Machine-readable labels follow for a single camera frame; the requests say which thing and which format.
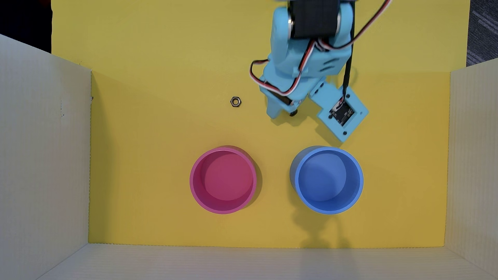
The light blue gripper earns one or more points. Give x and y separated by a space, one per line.
275 109

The white cardboard box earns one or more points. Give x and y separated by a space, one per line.
39 163

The black bolt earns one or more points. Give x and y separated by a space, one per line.
293 113

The light blue robot arm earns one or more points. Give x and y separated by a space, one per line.
315 19

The yellow paper sheet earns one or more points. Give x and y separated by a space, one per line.
155 124

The pink round cup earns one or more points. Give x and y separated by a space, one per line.
223 182

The metal hex nut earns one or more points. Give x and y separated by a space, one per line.
232 102

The blue round cup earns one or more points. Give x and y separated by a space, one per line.
326 181

